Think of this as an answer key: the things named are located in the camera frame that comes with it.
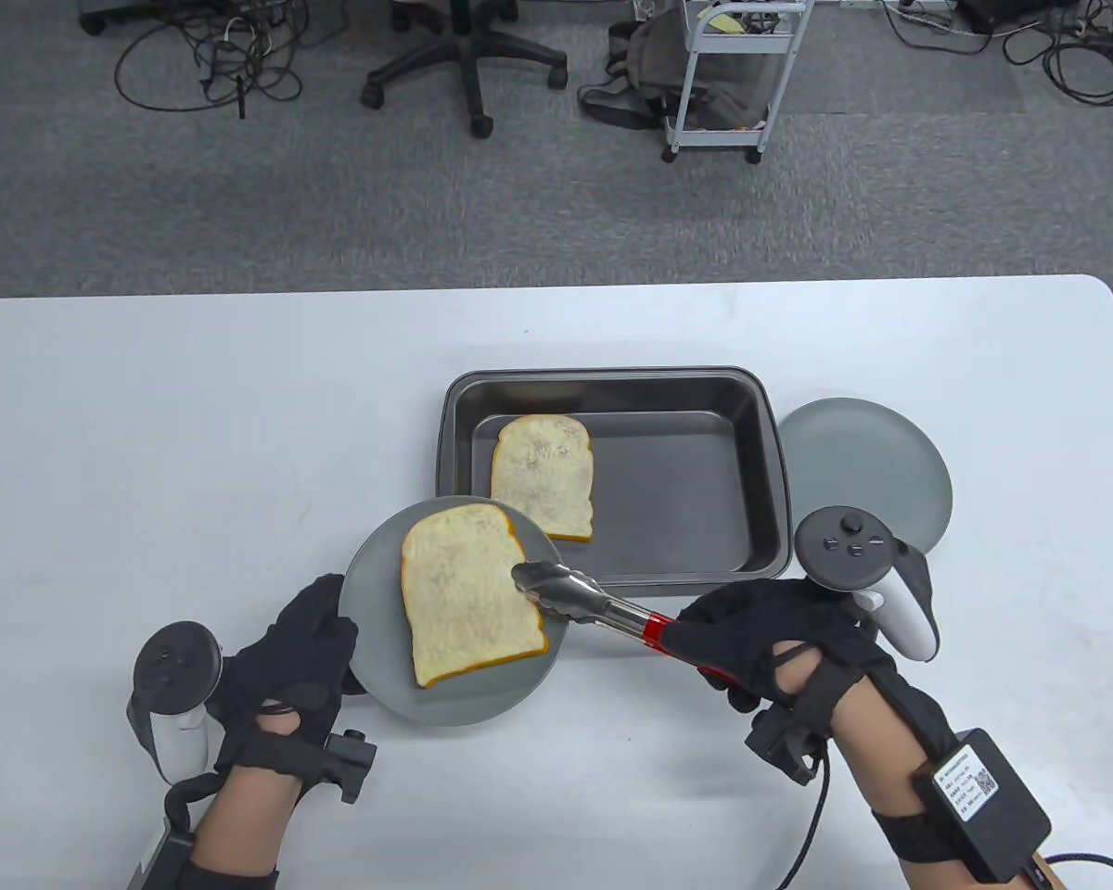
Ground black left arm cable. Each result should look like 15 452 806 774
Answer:
162 774 221 837

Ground black right forearm sensor box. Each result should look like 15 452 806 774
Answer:
872 729 1054 884

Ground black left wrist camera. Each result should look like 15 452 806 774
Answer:
320 731 378 804

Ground white wheeled cart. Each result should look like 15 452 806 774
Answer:
660 0 815 166

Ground red-handled metal kitchen tongs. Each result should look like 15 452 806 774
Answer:
511 560 738 689

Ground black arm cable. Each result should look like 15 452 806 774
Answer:
779 756 1113 890
162 774 221 837

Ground hand controller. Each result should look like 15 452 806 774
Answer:
794 505 940 662
127 621 224 787

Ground grey backpack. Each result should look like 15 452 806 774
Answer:
578 7 789 131

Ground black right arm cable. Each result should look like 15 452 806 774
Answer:
779 756 1113 890

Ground grey round plate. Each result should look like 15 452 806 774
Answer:
776 397 953 557
337 497 576 728

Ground dark metal baking tray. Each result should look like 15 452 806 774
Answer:
436 365 794 599

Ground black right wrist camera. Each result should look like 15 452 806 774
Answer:
745 705 826 787

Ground left hand controller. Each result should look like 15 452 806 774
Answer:
127 621 224 787

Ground right hand controller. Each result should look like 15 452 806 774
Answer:
794 505 940 662

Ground person's left hand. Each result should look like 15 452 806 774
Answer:
206 573 369 778

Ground person's right hand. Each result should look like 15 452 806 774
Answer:
666 577 896 738

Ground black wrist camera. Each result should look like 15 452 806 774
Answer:
320 731 378 804
745 705 826 787

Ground person's right forearm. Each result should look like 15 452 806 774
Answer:
821 663 1077 890

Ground toast slice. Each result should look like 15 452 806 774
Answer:
401 505 551 690
490 414 596 544

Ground black office chair base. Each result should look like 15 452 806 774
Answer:
362 0 569 140

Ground black caster base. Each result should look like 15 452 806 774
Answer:
79 0 163 36

